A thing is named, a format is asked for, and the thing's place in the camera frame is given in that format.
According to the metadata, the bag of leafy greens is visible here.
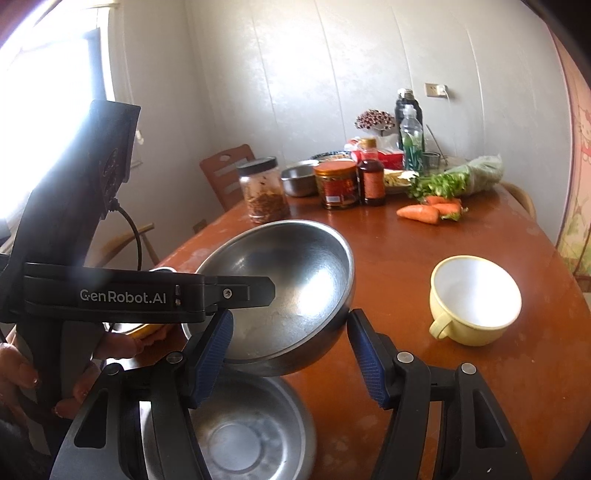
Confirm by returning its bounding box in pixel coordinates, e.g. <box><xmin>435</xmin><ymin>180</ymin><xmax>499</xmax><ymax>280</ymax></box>
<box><xmin>407</xmin><ymin>154</ymin><xmax>505</xmax><ymax>204</ymax></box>

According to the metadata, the black thermos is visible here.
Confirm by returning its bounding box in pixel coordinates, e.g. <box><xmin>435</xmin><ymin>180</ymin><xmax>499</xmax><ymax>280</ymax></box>
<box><xmin>394</xmin><ymin>88</ymin><xmax>423</xmax><ymax>139</ymax></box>

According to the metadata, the black cable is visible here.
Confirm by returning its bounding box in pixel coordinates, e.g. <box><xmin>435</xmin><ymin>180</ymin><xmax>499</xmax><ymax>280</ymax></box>
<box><xmin>108</xmin><ymin>198</ymin><xmax>142</xmax><ymax>273</ymax></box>

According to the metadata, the red label jar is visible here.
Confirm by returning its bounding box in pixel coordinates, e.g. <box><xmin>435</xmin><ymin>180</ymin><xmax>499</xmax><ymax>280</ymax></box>
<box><xmin>313</xmin><ymin>160</ymin><xmax>361</xmax><ymax>210</ymax></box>

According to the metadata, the pink cartoon door curtain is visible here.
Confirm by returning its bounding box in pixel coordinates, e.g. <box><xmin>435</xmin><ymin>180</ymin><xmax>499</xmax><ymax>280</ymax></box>
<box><xmin>551</xmin><ymin>28</ymin><xmax>591</xmax><ymax>296</ymax></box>

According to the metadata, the small steel bowl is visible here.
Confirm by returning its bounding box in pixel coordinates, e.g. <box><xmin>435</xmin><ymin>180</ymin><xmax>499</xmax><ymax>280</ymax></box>
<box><xmin>281</xmin><ymin>165</ymin><xmax>319</xmax><ymax>198</ymax></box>

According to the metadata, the yellow bowl with handle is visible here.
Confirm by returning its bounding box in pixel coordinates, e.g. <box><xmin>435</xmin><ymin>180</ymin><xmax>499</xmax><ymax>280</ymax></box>
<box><xmin>428</xmin><ymin>255</ymin><xmax>522</xmax><ymax>347</ymax></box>

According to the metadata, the patterned plate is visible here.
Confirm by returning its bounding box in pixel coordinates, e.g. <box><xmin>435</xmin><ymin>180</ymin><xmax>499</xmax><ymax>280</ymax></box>
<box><xmin>310</xmin><ymin>152</ymin><xmax>358</xmax><ymax>164</ymax></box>

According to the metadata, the person's left hand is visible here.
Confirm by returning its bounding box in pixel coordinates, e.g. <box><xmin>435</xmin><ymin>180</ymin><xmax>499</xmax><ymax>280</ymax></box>
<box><xmin>0</xmin><ymin>331</ymin><xmax>140</xmax><ymax>421</ymax></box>

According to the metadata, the clear plastic bottle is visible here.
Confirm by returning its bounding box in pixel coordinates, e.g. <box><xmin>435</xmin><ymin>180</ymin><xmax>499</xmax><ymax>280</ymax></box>
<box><xmin>399</xmin><ymin>104</ymin><xmax>426</xmax><ymax>171</ymax></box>

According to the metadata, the window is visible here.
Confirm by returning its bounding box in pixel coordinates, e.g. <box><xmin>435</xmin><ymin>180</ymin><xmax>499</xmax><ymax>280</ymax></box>
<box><xmin>0</xmin><ymin>0</ymin><xmax>116</xmax><ymax>241</ymax></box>

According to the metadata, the brown wooden chair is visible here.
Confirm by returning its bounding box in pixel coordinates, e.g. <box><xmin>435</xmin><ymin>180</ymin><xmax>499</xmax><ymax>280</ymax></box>
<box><xmin>199</xmin><ymin>144</ymin><xmax>257</xmax><ymax>213</ymax></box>

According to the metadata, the dark sauce bottle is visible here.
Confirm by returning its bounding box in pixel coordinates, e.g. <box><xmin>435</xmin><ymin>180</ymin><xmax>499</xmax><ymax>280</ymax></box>
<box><xmin>356</xmin><ymin>137</ymin><xmax>387</xmax><ymax>207</ymax></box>

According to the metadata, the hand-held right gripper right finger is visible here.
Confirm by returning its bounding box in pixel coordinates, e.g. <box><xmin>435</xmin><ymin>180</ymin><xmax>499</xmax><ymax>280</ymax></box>
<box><xmin>347</xmin><ymin>309</ymin><xmax>529</xmax><ymax>480</ymax></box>

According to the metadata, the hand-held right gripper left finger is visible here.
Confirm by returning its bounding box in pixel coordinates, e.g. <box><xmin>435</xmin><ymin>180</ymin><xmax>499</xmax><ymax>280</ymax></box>
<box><xmin>48</xmin><ymin>309</ymin><xmax>234</xmax><ymax>480</ymax></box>

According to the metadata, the light wooden chair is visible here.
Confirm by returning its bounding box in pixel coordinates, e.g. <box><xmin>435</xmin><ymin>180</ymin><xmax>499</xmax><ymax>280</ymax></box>
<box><xmin>501</xmin><ymin>181</ymin><xmax>539</xmax><ymax>220</ymax></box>

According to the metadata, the yellow food package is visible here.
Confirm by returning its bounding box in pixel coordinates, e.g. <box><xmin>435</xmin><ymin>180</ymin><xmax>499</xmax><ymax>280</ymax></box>
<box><xmin>384</xmin><ymin>170</ymin><xmax>419</xmax><ymax>190</ymax></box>

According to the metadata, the clear jar of dried food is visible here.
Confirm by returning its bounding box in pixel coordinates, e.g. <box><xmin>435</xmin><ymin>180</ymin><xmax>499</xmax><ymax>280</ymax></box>
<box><xmin>237</xmin><ymin>157</ymin><xmax>291</xmax><ymax>224</ymax></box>

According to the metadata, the red box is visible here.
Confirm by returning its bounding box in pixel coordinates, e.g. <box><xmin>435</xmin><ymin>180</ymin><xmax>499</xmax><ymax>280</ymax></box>
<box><xmin>376</xmin><ymin>148</ymin><xmax>407</xmax><ymax>171</ymax></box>

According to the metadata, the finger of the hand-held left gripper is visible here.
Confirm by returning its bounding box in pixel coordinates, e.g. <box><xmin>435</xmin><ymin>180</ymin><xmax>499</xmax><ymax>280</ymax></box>
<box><xmin>203</xmin><ymin>274</ymin><xmax>276</xmax><ymax>309</ymax></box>

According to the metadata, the large steel bowl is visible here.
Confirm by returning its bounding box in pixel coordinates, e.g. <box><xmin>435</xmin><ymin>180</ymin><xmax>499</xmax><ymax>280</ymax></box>
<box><xmin>139</xmin><ymin>369</ymin><xmax>318</xmax><ymax>480</ymax></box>

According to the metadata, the wooden armchair with dark seat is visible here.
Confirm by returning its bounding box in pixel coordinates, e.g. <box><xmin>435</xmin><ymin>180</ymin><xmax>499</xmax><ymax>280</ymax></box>
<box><xmin>92</xmin><ymin>223</ymin><xmax>160</xmax><ymax>271</ymax></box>

